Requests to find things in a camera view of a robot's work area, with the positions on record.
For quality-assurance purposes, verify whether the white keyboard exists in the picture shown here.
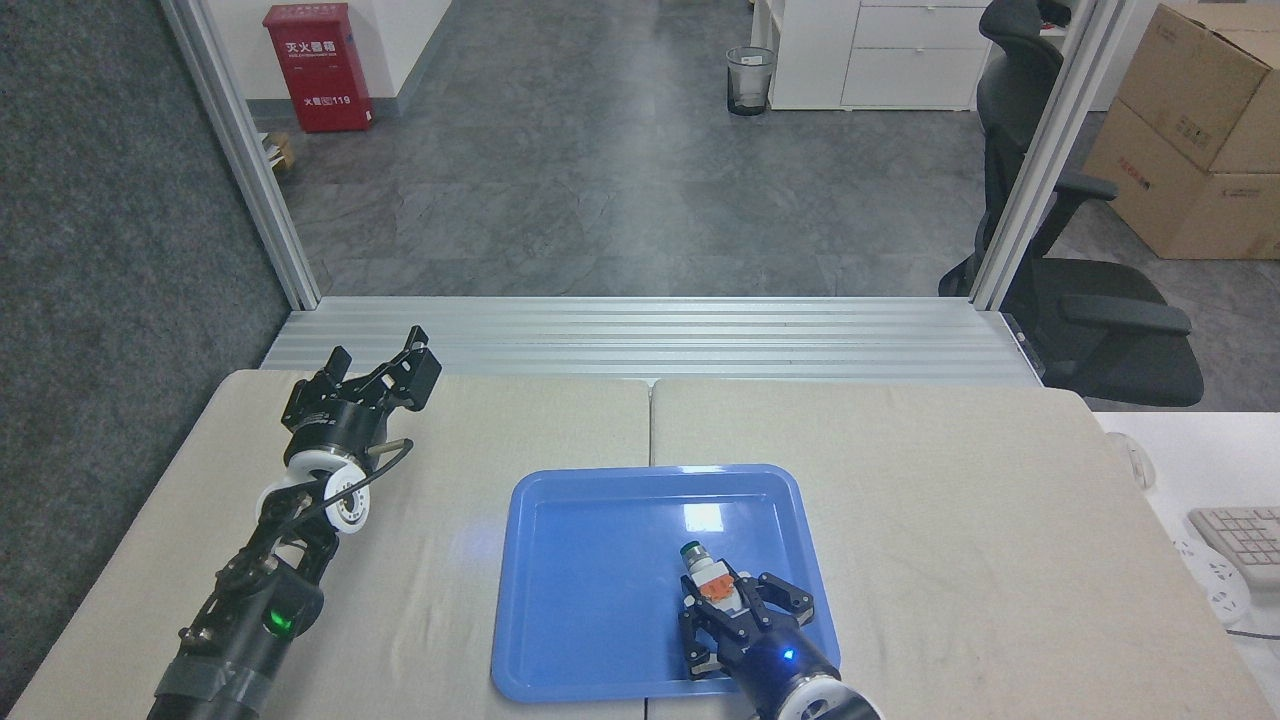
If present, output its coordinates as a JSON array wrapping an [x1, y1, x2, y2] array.
[[1187, 505, 1280, 588]]

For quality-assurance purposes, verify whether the blue plastic tray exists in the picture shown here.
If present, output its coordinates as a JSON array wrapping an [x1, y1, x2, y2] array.
[[490, 463, 841, 702]]

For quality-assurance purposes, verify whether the white computer mouse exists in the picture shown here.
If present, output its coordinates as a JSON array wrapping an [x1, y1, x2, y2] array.
[[1105, 431, 1158, 492]]

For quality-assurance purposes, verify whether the mesh waste bin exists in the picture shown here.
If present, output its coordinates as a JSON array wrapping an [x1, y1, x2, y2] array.
[[726, 46, 777, 117]]

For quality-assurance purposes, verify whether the red fire extinguisher box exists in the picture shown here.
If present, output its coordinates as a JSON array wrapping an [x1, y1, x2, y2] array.
[[263, 3, 374, 134]]

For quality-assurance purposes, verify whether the cardboard box with red print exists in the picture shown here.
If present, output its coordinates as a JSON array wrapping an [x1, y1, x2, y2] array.
[[1083, 98, 1280, 262]]

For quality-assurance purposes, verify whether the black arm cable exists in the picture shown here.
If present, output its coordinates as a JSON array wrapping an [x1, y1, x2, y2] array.
[[296, 437, 416, 523]]

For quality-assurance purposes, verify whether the black office chair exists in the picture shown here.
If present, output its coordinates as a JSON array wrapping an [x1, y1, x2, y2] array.
[[938, 0, 1207, 409]]

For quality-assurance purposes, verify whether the white power strip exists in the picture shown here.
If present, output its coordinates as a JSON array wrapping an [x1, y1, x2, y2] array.
[[1170, 535, 1254, 628]]

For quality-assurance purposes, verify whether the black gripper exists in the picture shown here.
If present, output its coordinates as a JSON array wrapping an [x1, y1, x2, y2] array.
[[677, 570, 841, 717], [282, 325, 444, 463]]

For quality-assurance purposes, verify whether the silver aluminium post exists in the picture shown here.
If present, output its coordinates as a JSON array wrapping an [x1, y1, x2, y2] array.
[[160, 0, 322, 311], [967, 0, 1142, 312]]

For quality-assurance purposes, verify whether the white drawer cabinet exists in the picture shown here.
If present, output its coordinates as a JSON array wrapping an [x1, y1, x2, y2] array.
[[750, 0, 993, 112]]

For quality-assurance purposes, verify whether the large tilted cardboard box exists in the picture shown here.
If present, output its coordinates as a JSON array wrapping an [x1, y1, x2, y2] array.
[[1114, 3, 1280, 176]]

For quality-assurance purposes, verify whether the silver aluminium rail base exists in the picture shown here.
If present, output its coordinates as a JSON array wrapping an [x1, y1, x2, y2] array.
[[260, 295, 1041, 387]]

